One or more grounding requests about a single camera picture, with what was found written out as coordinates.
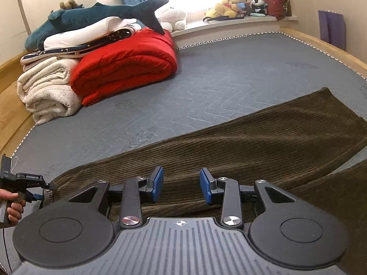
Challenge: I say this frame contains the panda plush toy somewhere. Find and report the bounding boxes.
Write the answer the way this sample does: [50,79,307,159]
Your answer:
[250,0,269,15]

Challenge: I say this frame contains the yellow bear plush toy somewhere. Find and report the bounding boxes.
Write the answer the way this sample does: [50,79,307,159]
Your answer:
[214,0,250,18]
[203,6,228,18]

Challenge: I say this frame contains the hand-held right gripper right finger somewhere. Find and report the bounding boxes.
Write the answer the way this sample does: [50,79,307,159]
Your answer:
[200,168,299,227]

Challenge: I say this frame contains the purple paper bag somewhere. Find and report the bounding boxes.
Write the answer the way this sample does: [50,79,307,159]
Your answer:
[317,10,345,51]

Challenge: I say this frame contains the dark olive corduroy pants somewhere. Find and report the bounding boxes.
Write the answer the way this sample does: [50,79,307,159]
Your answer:
[40,87,367,227]

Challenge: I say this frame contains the teal shark plush toy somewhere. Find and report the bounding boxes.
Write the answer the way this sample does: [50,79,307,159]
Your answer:
[24,0,170,51]

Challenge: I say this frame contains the person's left hand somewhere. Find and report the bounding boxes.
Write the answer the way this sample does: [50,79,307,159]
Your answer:
[0,189,26,222]

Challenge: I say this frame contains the cream fleece folded blanket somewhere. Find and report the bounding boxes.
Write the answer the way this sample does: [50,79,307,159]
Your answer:
[17,57,84,125]

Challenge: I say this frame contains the grey quilted bed mattress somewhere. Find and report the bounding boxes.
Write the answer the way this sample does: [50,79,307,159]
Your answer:
[0,31,367,275]

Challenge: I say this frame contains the white plush toy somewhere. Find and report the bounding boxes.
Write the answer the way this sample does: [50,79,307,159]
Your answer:
[157,5,189,32]

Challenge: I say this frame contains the red folded blanket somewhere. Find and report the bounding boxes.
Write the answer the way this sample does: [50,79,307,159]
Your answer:
[70,27,178,107]

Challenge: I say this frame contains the wooden bed frame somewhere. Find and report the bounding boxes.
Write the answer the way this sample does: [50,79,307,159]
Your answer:
[0,27,367,162]

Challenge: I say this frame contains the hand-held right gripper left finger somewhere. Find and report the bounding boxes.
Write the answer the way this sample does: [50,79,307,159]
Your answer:
[68,166,165,230]

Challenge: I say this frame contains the brown animal plush toy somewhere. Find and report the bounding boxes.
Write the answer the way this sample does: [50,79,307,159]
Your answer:
[59,0,84,11]

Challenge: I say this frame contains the navy star-print folded blanket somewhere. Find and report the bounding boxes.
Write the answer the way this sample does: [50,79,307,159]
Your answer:
[20,24,143,65]

